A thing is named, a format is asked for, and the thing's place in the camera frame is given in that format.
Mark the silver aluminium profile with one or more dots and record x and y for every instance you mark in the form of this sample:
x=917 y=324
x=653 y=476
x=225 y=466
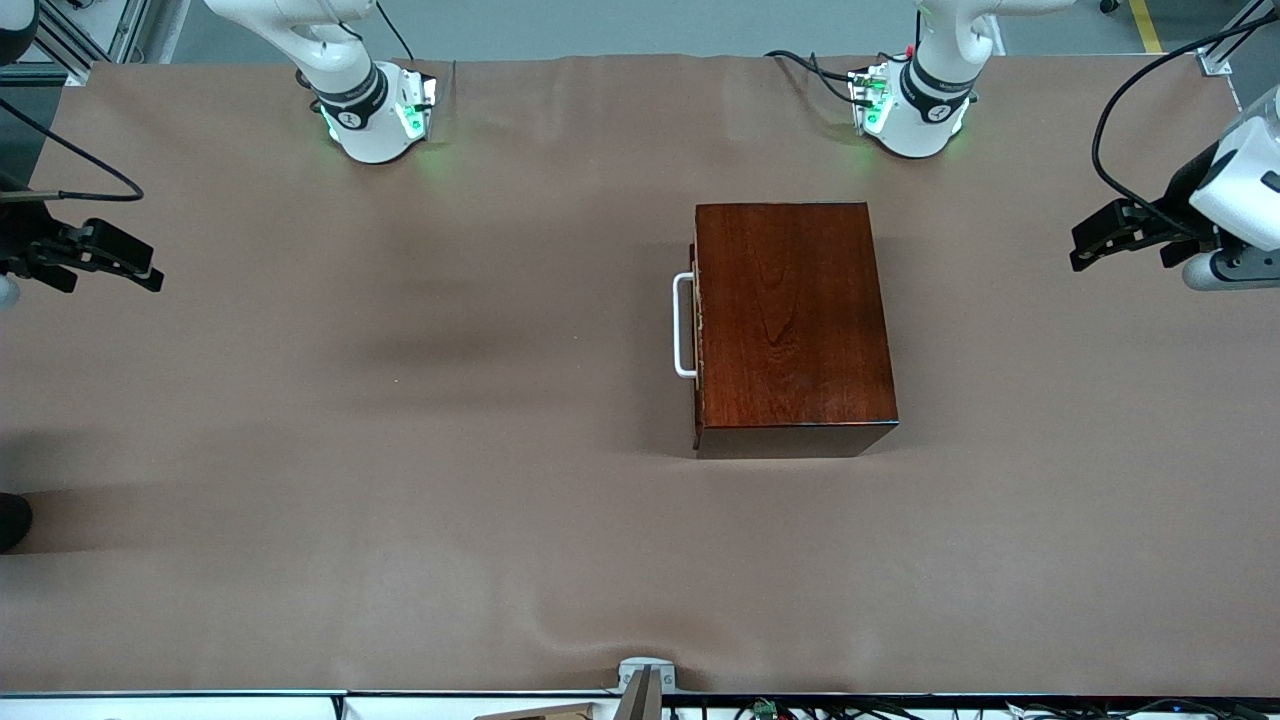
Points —
x=1222 y=55

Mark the dark aluminium frame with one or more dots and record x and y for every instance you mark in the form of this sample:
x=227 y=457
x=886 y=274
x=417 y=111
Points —
x=70 y=45

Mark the light brown wooden board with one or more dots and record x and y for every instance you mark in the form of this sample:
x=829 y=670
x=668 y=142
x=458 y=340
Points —
x=550 y=714

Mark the dark brown wooden cabinet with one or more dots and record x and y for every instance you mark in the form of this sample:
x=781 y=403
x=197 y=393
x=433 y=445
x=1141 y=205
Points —
x=790 y=320

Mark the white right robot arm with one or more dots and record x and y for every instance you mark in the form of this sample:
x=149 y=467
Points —
x=365 y=135

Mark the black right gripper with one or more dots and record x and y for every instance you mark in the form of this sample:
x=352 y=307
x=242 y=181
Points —
x=22 y=240

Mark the brown table mat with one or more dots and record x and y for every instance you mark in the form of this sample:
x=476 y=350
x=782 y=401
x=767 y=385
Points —
x=450 y=560

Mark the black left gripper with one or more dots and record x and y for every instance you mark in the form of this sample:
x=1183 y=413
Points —
x=1180 y=207

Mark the grey metal camera bracket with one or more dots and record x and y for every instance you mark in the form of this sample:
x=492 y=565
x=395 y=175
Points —
x=646 y=690

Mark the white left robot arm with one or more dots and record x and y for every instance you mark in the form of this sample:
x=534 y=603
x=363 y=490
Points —
x=925 y=135

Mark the black round object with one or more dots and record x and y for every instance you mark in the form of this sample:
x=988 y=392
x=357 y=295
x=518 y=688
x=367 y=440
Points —
x=12 y=522

